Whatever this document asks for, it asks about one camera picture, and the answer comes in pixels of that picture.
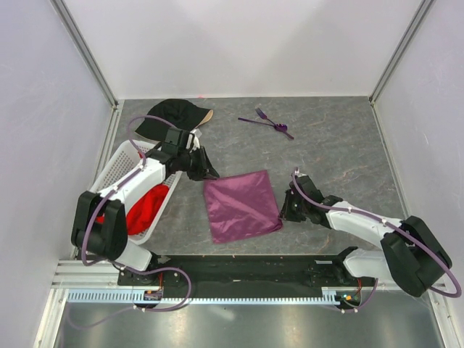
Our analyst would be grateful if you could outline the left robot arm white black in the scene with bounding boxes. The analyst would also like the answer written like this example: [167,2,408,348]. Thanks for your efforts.
[71,128,219,285]

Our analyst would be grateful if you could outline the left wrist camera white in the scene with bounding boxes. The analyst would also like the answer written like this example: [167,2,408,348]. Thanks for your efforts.
[191,129,202,151]

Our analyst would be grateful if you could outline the red cloth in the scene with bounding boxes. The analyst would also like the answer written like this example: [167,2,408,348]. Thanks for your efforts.
[116,183,170,236]

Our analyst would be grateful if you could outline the white plastic basket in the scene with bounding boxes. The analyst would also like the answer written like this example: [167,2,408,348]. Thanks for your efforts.
[90,140,182,245]

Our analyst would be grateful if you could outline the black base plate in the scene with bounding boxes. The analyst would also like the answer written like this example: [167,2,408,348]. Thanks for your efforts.
[116,254,376,295]

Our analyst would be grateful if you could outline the purple spoon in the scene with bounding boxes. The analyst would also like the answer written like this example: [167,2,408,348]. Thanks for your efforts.
[237,117,294,140]

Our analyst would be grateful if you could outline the right aluminium frame post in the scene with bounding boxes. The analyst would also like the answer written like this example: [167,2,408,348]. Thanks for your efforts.
[368,0,435,107]

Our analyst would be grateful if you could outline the blue cable duct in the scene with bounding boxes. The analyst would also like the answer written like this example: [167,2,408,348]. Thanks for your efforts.
[67,288,343,305]

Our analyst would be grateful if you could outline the purple fork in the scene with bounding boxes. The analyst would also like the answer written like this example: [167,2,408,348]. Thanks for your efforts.
[255,107,278,128]

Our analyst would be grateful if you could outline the left aluminium frame post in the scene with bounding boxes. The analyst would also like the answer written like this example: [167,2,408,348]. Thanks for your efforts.
[49,0,120,109]

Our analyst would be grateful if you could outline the aluminium frame post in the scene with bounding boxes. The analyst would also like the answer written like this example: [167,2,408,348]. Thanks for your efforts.
[49,0,120,109]
[368,0,435,107]

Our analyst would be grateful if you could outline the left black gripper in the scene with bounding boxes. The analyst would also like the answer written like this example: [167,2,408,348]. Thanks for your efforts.
[178,146,220,182]

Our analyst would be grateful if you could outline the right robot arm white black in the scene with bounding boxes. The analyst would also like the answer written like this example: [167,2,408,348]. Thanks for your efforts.
[281,170,462,297]

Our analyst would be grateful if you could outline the black bucket hat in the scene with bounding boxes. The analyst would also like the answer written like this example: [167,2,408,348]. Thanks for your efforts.
[136,99,213,141]

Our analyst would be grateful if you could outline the purple cloth napkin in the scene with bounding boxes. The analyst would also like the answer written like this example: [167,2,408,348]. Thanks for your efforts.
[204,170,283,244]

